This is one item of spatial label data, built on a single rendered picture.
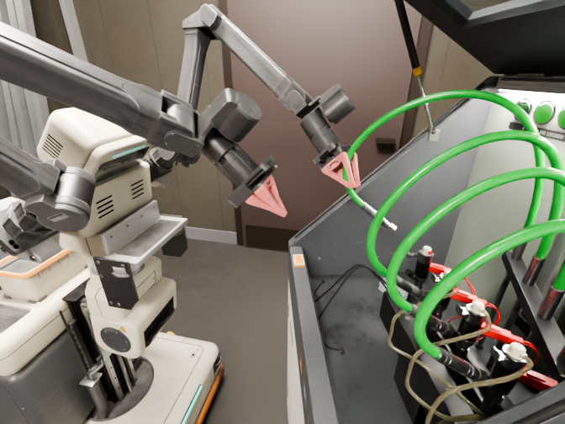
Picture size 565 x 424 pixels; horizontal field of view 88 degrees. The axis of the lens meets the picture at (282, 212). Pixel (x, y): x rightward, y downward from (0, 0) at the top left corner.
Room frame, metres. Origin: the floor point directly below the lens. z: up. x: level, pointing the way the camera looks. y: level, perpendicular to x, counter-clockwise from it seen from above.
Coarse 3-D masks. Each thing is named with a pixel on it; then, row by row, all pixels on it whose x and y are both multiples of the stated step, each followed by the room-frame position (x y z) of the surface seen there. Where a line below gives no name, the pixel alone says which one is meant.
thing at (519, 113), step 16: (432, 96) 0.59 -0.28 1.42; (448, 96) 0.58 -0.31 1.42; (464, 96) 0.57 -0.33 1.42; (480, 96) 0.56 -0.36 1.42; (496, 96) 0.56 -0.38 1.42; (400, 112) 0.61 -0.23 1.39; (512, 112) 0.55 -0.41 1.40; (368, 128) 0.63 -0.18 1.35; (528, 128) 0.53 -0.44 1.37; (352, 144) 0.64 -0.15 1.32; (544, 160) 0.52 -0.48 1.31; (352, 192) 0.63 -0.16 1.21; (528, 224) 0.52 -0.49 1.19
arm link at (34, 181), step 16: (0, 144) 0.44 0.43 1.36; (0, 160) 0.43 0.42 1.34; (16, 160) 0.45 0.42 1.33; (32, 160) 0.48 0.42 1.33; (48, 160) 0.53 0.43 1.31; (0, 176) 0.44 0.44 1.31; (16, 176) 0.44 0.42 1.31; (32, 176) 0.46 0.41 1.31; (48, 176) 0.48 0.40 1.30; (16, 192) 0.45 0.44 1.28; (32, 192) 0.45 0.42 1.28; (48, 192) 0.46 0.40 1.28; (32, 208) 0.45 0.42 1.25; (48, 208) 0.45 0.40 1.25; (64, 208) 0.46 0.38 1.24; (80, 208) 0.48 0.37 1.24; (48, 224) 0.47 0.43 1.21; (64, 224) 0.48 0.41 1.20; (80, 224) 0.49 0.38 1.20
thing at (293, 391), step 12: (288, 300) 0.81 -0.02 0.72; (288, 312) 0.80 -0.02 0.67; (288, 324) 0.80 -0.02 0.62; (288, 336) 0.79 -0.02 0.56; (288, 348) 0.78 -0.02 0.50; (288, 360) 0.77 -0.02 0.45; (288, 372) 0.77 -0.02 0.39; (288, 384) 0.76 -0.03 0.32; (288, 396) 0.75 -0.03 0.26; (300, 396) 0.43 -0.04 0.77; (288, 408) 0.74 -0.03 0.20; (300, 408) 0.42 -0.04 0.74; (288, 420) 0.73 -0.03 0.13; (300, 420) 0.42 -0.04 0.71
